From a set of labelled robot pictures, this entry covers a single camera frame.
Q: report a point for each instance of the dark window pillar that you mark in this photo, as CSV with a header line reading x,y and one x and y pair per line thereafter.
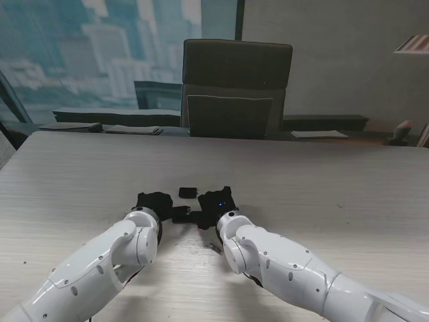
x,y
239,20

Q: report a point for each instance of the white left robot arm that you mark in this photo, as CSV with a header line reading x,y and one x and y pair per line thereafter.
x,y
100,268

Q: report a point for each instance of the grey folder stack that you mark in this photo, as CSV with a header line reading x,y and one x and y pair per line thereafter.
x,y
134,129

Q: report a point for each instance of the white paper sheet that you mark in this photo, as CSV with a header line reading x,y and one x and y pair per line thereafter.
x,y
318,134

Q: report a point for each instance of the dark grey folder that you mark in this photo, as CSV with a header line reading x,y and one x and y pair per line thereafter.
x,y
73,126

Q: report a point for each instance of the light wooden board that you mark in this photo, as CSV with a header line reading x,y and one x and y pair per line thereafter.
x,y
424,137

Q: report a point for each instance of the dark grey office chair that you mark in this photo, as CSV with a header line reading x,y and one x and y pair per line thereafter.
x,y
234,73

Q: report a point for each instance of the small desk ornament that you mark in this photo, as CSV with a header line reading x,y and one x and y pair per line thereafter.
x,y
400,134

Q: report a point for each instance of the black remote control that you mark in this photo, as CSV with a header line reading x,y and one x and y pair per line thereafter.
x,y
184,219

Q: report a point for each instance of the black battery cover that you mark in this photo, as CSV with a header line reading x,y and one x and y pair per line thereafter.
x,y
187,192

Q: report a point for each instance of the silver AAA battery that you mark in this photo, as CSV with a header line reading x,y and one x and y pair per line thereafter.
x,y
214,247

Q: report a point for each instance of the long dark bench cushion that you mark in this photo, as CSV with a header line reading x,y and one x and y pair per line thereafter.
x,y
117,117

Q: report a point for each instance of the short dark bench cushion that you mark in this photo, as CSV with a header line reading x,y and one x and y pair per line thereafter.
x,y
325,121

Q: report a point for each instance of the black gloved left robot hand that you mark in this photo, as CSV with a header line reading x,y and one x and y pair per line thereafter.
x,y
157,201

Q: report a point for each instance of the grey slanted metal bar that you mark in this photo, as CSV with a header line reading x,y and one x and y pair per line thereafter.
x,y
13,100

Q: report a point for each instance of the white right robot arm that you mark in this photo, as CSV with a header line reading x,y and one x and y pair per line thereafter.
x,y
285,261

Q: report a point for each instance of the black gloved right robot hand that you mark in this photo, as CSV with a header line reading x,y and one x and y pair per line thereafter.
x,y
214,206

